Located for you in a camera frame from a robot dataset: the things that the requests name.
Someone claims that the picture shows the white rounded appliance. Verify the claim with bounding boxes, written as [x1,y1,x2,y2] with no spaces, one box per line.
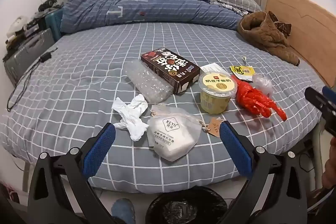
[7,17,28,41]

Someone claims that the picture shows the white tissue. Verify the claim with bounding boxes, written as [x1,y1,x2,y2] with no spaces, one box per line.
[112,93,149,142]

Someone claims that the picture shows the cream furniture post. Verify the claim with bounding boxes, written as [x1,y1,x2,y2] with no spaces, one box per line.
[311,122,326,189]

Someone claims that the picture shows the black charger cable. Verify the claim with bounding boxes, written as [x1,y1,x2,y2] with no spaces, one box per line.
[7,52,53,111]

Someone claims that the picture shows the teal plastic crate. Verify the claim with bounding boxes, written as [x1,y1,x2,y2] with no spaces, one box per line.
[45,7,63,41]

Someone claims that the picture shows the trash bin with black bag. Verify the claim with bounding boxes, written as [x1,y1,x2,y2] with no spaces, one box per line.
[146,186,235,224]

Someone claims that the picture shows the grey suitcase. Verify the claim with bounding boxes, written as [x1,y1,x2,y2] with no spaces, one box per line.
[3,28,55,84]

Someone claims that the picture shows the blue fuzzy slipper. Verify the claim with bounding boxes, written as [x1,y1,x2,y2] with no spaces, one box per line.
[111,198,136,224]

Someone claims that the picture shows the clear plastic wrap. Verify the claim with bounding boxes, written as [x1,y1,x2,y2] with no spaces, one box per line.
[252,74,274,94]

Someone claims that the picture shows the person's right hand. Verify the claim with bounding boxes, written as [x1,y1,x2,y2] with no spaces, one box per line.
[323,154,336,189]

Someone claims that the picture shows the red plastic bag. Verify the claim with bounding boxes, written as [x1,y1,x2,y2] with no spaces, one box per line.
[231,76,288,122]

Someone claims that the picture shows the clear bubble wrap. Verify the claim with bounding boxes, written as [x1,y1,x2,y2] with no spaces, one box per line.
[123,60,172,104]

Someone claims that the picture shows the blue striped duvet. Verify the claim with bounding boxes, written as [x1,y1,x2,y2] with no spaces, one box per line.
[60,0,243,33]

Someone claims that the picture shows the yellow yogurt cup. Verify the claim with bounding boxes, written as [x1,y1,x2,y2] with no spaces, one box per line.
[198,70,238,115]

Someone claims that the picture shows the dark cluttered items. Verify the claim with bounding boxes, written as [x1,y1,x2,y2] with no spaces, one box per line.
[38,0,63,13]

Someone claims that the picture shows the brown snack box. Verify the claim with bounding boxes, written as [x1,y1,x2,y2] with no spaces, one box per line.
[141,48,201,94]

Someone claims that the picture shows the yellow sachet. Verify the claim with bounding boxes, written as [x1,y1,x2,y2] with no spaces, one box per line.
[230,64,256,82]

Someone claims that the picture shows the white cardboard box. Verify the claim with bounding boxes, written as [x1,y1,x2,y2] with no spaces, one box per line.
[199,63,227,75]

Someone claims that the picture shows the brown quilted jacket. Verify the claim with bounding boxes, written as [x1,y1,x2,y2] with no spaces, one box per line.
[238,11,300,65]

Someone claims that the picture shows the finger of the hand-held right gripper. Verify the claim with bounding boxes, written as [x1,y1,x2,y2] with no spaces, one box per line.
[322,86,336,101]
[304,87,336,119]

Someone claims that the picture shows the wooden headboard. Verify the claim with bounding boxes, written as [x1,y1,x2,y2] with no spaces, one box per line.
[265,0,336,86]

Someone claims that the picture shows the bed with grey checked sheet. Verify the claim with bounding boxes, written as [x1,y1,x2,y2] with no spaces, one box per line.
[0,22,326,194]

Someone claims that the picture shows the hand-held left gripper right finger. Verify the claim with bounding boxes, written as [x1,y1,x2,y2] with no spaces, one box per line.
[219,120,311,224]

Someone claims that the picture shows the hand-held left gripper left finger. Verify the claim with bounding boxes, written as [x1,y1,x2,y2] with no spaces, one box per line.
[26,123,117,224]

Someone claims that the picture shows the cotton pad drawstring bag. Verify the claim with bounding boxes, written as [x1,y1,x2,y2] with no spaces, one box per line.
[146,105,223,162]

